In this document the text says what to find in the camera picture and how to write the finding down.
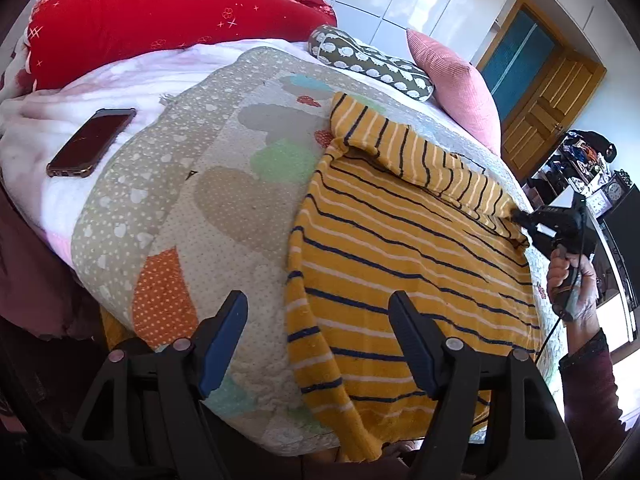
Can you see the white pink blanket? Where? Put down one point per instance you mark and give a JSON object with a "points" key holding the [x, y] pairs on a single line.
{"points": [[150, 75]]}

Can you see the maroon cloth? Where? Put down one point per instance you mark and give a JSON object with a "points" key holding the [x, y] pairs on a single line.
{"points": [[35, 280]]}

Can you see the person's right hand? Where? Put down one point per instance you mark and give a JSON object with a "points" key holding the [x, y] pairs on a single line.
{"points": [[582, 290]]}

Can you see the red printed duvet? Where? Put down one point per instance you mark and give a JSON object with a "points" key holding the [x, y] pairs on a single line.
{"points": [[150, 15]]}

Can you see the heart pattern quilt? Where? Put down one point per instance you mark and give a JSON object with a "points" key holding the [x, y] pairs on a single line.
{"points": [[225, 195]]}

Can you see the person's right forearm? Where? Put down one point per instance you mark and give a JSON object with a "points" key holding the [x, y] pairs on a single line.
{"points": [[592, 395]]}

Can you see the olive patterned bolster pillow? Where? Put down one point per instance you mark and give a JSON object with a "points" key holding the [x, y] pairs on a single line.
{"points": [[372, 62]]}

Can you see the teal glass door panel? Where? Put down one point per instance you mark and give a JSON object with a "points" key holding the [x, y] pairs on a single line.
{"points": [[520, 57]]}

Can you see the brown mantel clock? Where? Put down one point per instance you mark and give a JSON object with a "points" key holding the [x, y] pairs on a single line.
{"points": [[616, 187]]}

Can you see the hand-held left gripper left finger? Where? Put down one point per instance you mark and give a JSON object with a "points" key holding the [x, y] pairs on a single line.
{"points": [[225, 342]]}

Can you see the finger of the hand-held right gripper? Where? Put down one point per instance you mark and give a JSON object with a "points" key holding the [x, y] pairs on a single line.
{"points": [[522, 218]]}

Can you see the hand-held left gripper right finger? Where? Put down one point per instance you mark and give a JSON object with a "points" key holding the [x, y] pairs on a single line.
{"points": [[411, 335]]}

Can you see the yellow striped sweater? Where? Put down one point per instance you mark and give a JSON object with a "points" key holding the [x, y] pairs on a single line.
{"points": [[400, 245]]}

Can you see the cluttered shelf rack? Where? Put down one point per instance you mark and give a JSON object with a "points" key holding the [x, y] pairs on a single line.
{"points": [[575, 160]]}

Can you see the wooden door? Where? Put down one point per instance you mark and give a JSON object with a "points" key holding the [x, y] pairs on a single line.
{"points": [[550, 105]]}

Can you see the black smartphone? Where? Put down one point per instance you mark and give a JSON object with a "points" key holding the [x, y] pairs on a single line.
{"points": [[92, 141]]}

